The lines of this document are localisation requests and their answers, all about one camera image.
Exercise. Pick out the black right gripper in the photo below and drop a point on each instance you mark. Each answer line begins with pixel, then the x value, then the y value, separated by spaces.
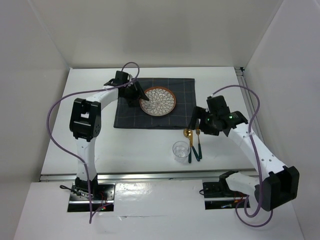
pixel 198 113

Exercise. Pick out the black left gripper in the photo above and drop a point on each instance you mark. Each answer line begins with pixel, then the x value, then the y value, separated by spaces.
pixel 132 102

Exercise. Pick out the gold spoon green handle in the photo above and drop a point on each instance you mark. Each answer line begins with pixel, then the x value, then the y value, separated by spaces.
pixel 193 148

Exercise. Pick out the dark checked cloth placemat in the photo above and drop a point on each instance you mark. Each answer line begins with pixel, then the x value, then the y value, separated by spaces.
pixel 135 118

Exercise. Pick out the floral patterned ceramic plate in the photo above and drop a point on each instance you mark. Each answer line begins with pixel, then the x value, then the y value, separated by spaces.
pixel 161 101

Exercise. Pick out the clear drinking glass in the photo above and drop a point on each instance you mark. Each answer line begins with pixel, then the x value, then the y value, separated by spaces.
pixel 180 151

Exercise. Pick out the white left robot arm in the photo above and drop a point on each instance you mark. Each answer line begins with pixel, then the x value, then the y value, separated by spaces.
pixel 86 123

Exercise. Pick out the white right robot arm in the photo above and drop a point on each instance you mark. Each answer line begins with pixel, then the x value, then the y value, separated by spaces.
pixel 276 184

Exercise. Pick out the gold fork green handle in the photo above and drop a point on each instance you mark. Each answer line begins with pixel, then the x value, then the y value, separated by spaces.
pixel 197 131

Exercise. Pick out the gold knife green handle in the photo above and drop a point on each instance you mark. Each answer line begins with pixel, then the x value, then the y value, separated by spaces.
pixel 190 137

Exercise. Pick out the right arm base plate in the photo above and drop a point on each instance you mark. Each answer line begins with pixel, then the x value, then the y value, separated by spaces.
pixel 218 198

